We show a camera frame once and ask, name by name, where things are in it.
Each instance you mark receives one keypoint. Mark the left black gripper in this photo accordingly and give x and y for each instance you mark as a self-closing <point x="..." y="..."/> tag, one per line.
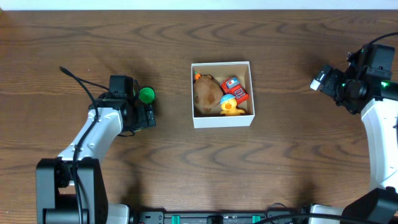
<point x="148" y="114"/>

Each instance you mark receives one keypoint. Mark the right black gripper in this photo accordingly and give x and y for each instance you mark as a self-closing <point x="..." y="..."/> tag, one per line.
<point x="331" y="86"/>

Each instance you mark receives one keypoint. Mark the green round toy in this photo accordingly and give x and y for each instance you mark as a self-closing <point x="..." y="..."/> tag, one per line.
<point x="147" y="95"/>

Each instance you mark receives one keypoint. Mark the brown plush capybara toy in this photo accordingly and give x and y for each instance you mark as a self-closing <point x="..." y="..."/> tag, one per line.
<point x="206" y="95"/>

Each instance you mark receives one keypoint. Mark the yellow rubber duck toy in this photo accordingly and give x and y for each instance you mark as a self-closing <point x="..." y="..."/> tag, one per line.
<point x="229" y="107"/>

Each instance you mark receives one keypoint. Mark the red toy fire truck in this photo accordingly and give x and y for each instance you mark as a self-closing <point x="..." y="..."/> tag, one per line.
<point x="234" y="87"/>

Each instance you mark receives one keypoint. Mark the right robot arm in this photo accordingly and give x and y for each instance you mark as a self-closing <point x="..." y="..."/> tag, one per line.
<point x="368" y="91"/>

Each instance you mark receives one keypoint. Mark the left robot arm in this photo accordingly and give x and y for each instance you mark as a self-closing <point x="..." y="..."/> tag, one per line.
<point x="70" y="187"/>

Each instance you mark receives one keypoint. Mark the white cardboard box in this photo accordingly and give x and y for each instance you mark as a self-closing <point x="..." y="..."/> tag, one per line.
<point x="221" y="71"/>

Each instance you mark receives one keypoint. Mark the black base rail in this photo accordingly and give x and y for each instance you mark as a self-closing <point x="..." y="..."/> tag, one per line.
<point x="160" y="217"/>

